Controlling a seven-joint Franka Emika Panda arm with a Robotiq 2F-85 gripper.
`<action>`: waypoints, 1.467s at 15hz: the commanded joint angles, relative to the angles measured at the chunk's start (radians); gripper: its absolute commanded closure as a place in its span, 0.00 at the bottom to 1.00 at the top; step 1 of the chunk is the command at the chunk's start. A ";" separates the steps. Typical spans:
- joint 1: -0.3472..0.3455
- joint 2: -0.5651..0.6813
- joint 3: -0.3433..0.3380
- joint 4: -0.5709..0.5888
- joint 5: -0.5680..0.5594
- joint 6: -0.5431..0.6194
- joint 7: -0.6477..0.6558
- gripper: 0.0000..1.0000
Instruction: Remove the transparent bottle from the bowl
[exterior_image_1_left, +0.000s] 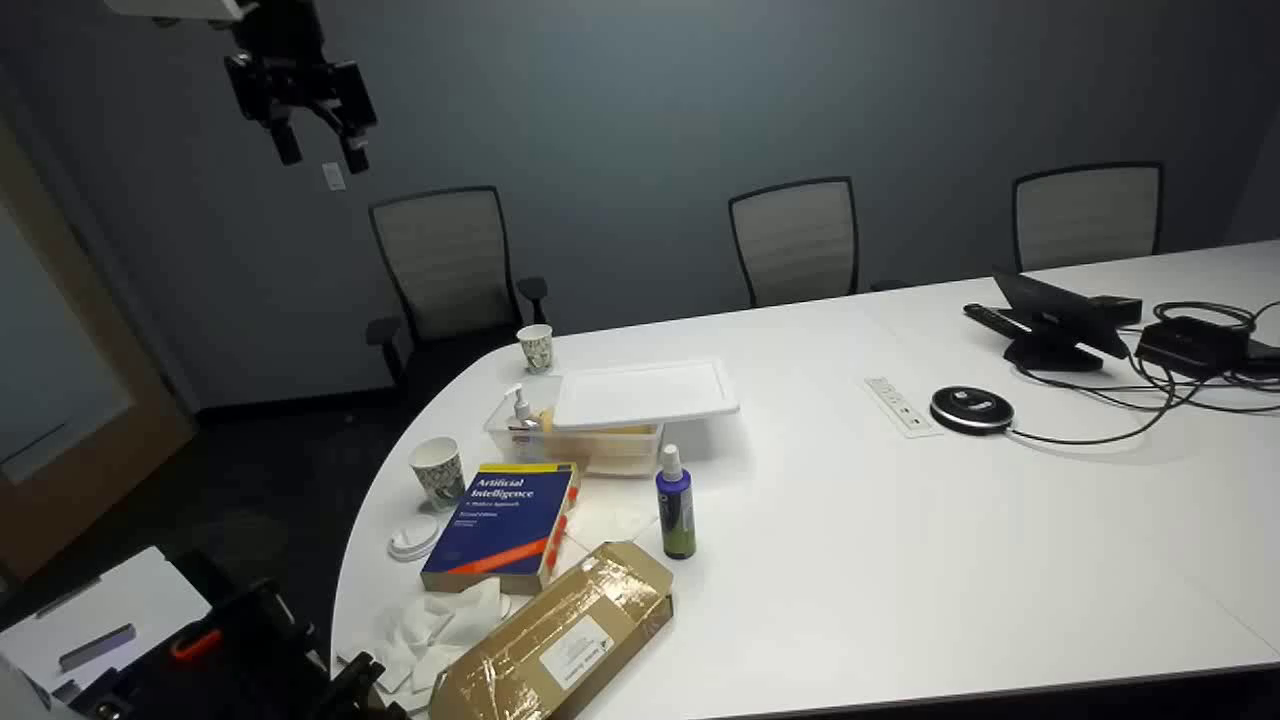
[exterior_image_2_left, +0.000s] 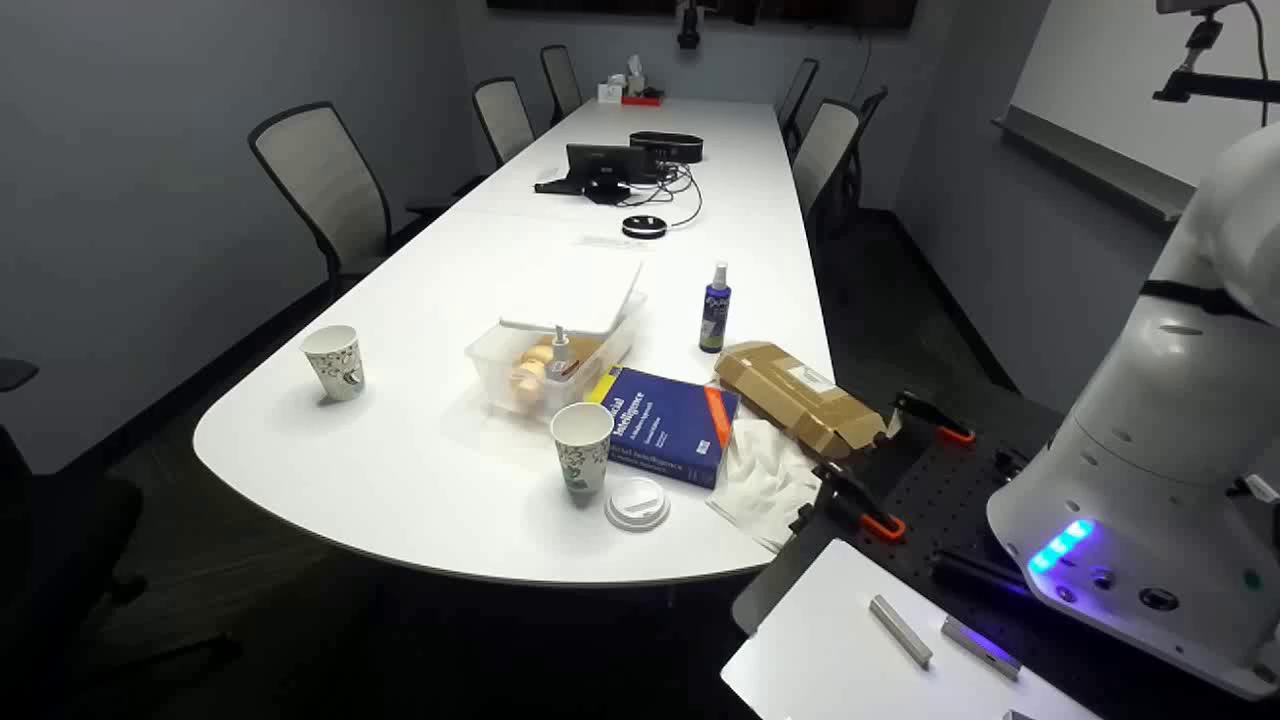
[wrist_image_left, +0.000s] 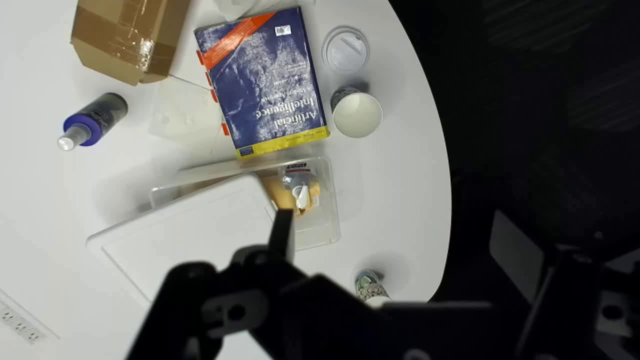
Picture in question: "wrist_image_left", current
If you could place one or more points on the patterned paper cup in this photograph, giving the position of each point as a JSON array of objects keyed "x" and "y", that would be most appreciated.
[
  {"x": 371, "y": 285},
  {"x": 356, "y": 113}
]

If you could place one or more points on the purple label spray bottle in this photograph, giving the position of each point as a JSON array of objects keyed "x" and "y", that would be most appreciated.
[{"x": 92, "y": 122}]

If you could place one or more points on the round clear plastic lid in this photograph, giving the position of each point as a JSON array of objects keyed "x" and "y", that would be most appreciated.
[{"x": 346, "y": 47}]

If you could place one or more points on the brown cardboard box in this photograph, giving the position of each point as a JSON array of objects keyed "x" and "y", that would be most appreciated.
[{"x": 126, "y": 33}]

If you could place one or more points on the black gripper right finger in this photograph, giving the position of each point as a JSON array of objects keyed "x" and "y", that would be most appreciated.
[{"x": 556, "y": 292}]

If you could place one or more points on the white table power outlet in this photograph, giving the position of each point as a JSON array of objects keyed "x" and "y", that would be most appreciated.
[{"x": 20, "y": 320}]

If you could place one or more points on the clear plastic bowl container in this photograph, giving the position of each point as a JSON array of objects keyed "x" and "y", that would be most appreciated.
[{"x": 321, "y": 225}]

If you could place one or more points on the grey mesh office chair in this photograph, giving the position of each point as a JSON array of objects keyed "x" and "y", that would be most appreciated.
[{"x": 515, "y": 243}]

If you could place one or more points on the beige rounded toy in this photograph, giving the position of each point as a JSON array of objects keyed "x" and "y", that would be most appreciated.
[{"x": 270, "y": 187}]

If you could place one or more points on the white flat container lid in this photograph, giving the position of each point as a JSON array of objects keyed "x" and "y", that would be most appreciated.
[{"x": 200, "y": 230}]

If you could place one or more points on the small transparent plastic bottle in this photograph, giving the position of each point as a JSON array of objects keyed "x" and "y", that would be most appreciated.
[{"x": 299, "y": 195}]

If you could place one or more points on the clear plastic sheet piece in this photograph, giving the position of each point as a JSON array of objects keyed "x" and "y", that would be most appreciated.
[{"x": 183, "y": 113}]

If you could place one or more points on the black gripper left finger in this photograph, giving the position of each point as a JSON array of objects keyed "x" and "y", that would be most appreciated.
[{"x": 281, "y": 232}]

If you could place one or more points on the blue and yellow box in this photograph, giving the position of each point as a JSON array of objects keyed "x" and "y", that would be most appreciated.
[{"x": 266, "y": 81}]

